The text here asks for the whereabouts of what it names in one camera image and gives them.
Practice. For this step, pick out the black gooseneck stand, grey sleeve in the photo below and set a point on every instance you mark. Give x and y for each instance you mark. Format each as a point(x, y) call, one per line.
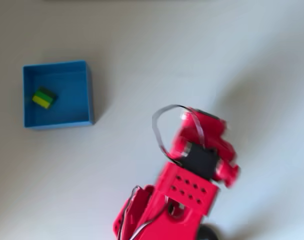
point(208, 233)

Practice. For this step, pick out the blue box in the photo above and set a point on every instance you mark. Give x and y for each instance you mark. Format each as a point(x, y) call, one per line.
point(67, 107)

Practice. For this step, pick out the red robot arm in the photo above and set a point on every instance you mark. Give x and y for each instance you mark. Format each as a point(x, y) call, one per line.
point(187, 200)

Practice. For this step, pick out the green and yellow brick block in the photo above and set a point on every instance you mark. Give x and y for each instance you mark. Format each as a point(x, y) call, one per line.
point(44, 98)

